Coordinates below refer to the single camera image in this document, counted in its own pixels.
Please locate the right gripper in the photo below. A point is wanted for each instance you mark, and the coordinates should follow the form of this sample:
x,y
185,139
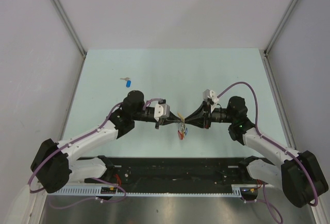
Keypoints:
x,y
201,118

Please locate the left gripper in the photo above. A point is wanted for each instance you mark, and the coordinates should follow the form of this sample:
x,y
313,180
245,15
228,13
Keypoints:
x,y
170,118

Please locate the yellow tag key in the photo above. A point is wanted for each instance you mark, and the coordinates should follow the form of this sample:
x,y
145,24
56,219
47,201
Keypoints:
x,y
180,116

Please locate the red handled keyring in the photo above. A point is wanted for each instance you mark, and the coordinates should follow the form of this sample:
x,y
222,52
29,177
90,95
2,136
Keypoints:
x,y
181,128

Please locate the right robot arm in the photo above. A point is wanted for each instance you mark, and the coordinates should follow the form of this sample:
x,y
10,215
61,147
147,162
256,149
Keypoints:
x,y
297,174

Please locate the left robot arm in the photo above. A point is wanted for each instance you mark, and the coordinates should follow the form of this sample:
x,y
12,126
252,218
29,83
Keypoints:
x,y
59,163

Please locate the solid blue tag key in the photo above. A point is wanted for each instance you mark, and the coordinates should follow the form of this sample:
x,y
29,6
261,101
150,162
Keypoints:
x,y
128,81

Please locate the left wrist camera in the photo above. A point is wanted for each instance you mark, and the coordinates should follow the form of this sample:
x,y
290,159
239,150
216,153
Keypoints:
x,y
161,111

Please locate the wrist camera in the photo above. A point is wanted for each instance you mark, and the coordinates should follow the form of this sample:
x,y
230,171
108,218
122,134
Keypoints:
x,y
161,111
211,99

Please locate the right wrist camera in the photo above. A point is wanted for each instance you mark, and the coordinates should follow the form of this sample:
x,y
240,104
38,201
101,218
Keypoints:
x,y
211,99

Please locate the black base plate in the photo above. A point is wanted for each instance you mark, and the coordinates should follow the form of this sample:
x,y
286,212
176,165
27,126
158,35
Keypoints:
x,y
179,173

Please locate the white cable duct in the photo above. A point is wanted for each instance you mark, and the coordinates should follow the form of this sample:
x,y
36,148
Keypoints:
x,y
234,190

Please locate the right aluminium frame post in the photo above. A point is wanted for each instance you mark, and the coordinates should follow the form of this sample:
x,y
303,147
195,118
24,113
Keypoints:
x,y
283,21

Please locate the aluminium frame post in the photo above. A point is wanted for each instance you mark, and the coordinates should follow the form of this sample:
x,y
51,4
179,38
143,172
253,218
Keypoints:
x,y
283,21
69,26

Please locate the left aluminium frame post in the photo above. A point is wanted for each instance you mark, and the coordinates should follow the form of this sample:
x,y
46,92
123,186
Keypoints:
x,y
69,26

